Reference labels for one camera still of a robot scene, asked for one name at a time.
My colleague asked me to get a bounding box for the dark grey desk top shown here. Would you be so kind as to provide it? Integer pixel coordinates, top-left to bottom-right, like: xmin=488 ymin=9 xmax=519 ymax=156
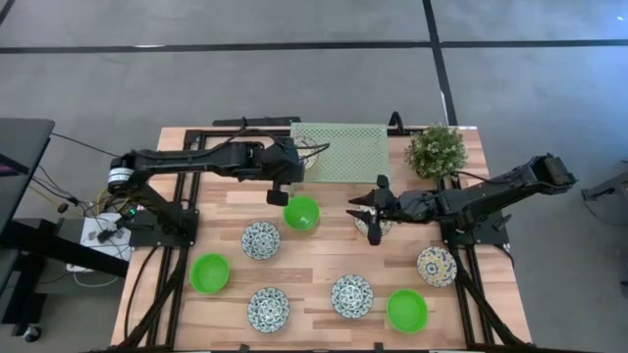
xmin=0 ymin=117 xmax=56 ymax=236

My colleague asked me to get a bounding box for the yellow patterned mini bowl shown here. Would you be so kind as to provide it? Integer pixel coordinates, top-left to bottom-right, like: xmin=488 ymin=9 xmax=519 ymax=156
xmin=293 ymin=136 xmax=321 ymax=172
xmin=353 ymin=205 xmax=394 ymax=239
xmin=416 ymin=245 xmax=458 ymax=288

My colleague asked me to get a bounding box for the black flat bar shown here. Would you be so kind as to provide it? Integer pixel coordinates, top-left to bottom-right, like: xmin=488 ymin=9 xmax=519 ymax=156
xmin=212 ymin=116 xmax=302 ymax=128

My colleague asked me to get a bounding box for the black aluminium table frame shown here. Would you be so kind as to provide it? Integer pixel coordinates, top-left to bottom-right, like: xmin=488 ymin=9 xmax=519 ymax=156
xmin=112 ymin=126 xmax=534 ymax=353

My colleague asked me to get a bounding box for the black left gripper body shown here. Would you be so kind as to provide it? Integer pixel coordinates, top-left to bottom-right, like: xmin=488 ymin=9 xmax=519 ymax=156
xmin=264 ymin=139 xmax=305 ymax=207

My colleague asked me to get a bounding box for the long thin black cable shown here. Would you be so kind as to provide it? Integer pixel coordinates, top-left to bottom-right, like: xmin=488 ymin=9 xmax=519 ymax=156
xmin=50 ymin=130 xmax=122 ymax=159

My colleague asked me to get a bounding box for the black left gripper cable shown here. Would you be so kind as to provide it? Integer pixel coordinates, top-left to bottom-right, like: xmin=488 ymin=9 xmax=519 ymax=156
xmin=288 ymin=140 xmax=332 ymax=161

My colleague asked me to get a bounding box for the black desk leg frame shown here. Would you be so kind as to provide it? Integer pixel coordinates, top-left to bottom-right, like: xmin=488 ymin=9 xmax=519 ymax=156
xmin=0 ymin=218 xmax=130 ymax=339

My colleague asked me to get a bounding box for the white cable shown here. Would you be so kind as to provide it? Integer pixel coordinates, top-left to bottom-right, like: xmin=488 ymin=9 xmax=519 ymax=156
xmin=72 ymin=271 xmax=122 ymax=289

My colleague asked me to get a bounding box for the thick black cable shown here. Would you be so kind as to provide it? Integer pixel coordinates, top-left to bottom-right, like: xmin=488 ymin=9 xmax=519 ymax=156
xmin=122 ymin=244 xmax=162 ymax=340

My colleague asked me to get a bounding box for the small potted green plant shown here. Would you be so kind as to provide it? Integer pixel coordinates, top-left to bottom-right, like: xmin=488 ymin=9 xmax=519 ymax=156
xmin=404 ymin=123 xmax=468 ymax=182

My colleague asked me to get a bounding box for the blue floral mini bowl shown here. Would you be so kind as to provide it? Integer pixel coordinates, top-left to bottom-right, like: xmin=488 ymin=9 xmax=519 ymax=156
xmin=246 ymin=286 xmax=291 ymax=335
xmin=240 ymin=221 xmax=282 ymax=262
xmin=330 ymin=274 xmax=375 ymax=320

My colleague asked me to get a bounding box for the grey chair base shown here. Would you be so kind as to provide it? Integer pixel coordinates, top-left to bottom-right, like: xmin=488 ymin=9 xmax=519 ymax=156
xmin=580 ymin=159 xmax=628 ymax=225

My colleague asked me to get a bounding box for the yellow cable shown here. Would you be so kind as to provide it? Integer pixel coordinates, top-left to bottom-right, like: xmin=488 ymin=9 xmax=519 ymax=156
xmin=27 ymin=183 xmax=102 ymax=217

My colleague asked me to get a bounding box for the white power strip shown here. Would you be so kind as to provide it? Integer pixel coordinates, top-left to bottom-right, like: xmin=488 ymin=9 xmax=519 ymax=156
xmin=79 ymin=212 xmax=133 ymax=262

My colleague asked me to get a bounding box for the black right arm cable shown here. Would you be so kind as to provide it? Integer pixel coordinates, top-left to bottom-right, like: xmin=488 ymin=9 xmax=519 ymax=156
xmin=448 ymin=170 xmax=502 ymax=186

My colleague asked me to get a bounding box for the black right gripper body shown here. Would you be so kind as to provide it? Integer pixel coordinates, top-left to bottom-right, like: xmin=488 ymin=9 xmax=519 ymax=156
xmin=366 ymin=175 xmax=443 ymax=246

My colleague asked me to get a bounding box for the green perforated metal shelf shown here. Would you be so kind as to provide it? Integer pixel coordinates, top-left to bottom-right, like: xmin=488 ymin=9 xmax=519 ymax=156
xmin=288 ymin=122 xmax=392 ymax=197

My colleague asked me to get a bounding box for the green plastic mini bowl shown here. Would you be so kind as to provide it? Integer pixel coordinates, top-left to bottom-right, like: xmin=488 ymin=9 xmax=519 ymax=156
xmin=283 ymin=195 xmax=322 ymax=232
xmin=188 ymin=252 xmax=232 ymax=295
xmin=386 ymin=288 xmax=430 ymax=335

